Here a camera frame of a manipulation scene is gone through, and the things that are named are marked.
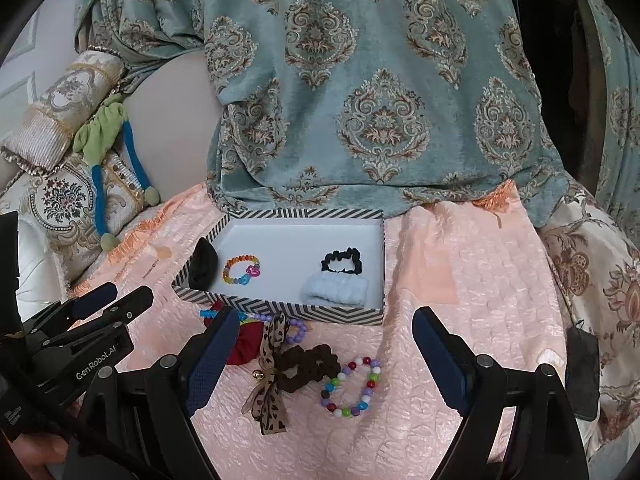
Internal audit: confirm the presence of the blue bead bracelet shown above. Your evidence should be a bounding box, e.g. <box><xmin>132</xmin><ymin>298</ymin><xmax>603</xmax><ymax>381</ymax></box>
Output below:
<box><xmin>199</xmin><ymin>308</ymin><xmax>252</xmax><ymax>323</ymax></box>

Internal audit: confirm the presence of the white satin pillow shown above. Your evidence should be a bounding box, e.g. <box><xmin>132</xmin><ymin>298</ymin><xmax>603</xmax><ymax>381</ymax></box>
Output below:
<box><xmin>16</xmin><ymin>216</ymin><xmax>67</xmax><ymax>321</ymax></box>

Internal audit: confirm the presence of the leopard print bow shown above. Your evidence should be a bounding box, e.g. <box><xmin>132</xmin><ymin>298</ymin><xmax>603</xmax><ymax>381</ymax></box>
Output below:
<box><xmin>242</xmin><ymin>313</ymin><xmax>288</xmax><ymax>436</ymax></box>

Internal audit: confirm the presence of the green blue plush toy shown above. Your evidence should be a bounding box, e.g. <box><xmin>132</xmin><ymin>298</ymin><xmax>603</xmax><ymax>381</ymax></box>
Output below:
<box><xmin>72</xmin><ymin>93</ymin><xmax>163</xmax><ymax>252</ymax></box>

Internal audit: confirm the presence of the teal damask curtain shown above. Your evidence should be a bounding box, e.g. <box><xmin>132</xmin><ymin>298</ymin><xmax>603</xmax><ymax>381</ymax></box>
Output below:
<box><xmin>76</xmin><ymin>0</ymin><xmax>568</xmax><ymax>226</ymax></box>

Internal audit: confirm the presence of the purple bead bracelet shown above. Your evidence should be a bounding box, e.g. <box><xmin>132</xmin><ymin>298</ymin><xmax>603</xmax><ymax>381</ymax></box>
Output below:
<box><xmin>254</xmin><ymin>312</ymin><xmax>309</xmax><ymax>346</ymax></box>

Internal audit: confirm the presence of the brown scrunchie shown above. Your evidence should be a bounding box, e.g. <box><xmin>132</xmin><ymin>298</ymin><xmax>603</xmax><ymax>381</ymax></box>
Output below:
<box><xmin>274</xmin><ymin>344</ymin><xmax>341</xmax><ymax>393</ymax></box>

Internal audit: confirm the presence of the light blue fluffy scrunchie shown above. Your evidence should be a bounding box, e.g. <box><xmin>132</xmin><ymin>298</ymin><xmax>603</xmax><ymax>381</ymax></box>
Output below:
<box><xmin>302</xmin><ymin>272</ymin><xmax>369</xmax><ymax>307</ymax></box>

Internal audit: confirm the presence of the striped black white tray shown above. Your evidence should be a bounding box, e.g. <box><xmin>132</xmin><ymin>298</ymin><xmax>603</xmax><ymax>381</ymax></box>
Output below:
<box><xmin>171</xmin><ymin>208</ymin><xmax>385</xmax><ymax>326</ymax></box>

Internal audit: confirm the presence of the multicolour round bead bracelet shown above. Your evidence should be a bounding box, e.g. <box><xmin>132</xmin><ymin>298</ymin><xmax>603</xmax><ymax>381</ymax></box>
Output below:
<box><xmin>319</xmin><ymin>355</ymin><xmax>382</xmax><ymax>418</ymax></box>

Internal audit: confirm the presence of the red satin bow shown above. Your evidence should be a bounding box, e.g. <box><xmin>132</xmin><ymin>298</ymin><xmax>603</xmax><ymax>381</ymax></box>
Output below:
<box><xmin>227</xmin><ymin>312</ymin><xmax>264</xmax><ymax>366</ymax></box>

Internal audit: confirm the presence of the rainbow bead bracelet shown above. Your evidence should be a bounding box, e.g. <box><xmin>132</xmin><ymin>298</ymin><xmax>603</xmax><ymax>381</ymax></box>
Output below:
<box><xmin>222</xmin><ymin>253</ymin><xmax>263</xmax><ymax>286</ymax></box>

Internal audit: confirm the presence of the black scrunchie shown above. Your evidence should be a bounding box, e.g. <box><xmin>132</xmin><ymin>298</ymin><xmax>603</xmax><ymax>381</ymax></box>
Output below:
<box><xmin>321</xmin><ymin>247</ymin><xmax>362</xmax><ymax>275</ymax></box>

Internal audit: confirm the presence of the black velvet pouch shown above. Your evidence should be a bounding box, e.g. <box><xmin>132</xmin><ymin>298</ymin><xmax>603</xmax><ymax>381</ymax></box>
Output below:
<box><xmin>189</xmin><ymin>237</ymin><xmax>219</xmax><ymax>290</ymax></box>

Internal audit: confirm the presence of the floral cream fabric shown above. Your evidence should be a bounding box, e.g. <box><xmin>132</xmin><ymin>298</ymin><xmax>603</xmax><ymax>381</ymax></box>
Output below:
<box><xmin>538</xmin><ymin>180</ymin><xmax>639</xmax><ymax>457</ymax></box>

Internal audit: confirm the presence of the beige bolster pillow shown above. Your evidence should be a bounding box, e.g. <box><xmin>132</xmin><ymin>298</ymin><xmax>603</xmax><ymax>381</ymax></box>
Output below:
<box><xmin>1</xmin><ymin>50</ymin><xmax>126</xmax><ymax>174</ymax></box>

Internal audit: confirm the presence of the pink quilted bedspread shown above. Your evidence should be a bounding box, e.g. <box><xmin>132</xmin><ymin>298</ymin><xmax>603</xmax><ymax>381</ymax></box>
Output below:
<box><xmin>69</xmin><ymin>179</ymin><xmax>576</xmax><ymax>480</ymax></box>

